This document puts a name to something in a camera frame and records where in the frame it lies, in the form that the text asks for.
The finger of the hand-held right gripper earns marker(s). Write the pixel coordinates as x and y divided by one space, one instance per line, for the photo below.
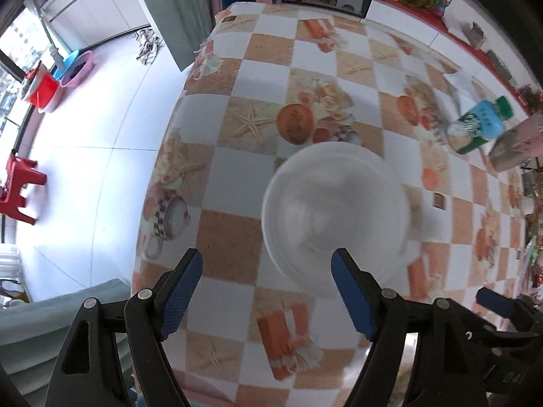
494 301

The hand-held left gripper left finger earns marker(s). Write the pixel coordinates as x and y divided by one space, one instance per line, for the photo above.
182 296

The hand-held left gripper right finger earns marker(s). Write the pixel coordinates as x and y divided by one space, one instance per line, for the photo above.
352 296

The large white bowl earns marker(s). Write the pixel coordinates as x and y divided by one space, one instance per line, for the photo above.
335 220

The red plastic stool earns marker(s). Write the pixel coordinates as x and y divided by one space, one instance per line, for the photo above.
17 186

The white paper napkin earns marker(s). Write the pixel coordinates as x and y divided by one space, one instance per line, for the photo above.
462 82

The checkered printed tablecloth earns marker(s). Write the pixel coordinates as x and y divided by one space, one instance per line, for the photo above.
263 72

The pink basin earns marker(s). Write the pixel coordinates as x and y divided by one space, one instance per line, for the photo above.
80 72

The red bucket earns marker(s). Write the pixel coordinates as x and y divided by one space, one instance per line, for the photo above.
42 91

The striped floor cloth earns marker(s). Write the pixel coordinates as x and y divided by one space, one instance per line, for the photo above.
148 44

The blue basin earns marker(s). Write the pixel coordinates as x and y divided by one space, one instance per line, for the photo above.
65 58

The grey green cabinet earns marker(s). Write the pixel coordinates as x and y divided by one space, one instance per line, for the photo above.
169 12

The red window ledge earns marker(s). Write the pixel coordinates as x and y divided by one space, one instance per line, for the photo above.
424 13

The white cabinet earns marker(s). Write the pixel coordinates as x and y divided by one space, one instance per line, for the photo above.
85 12

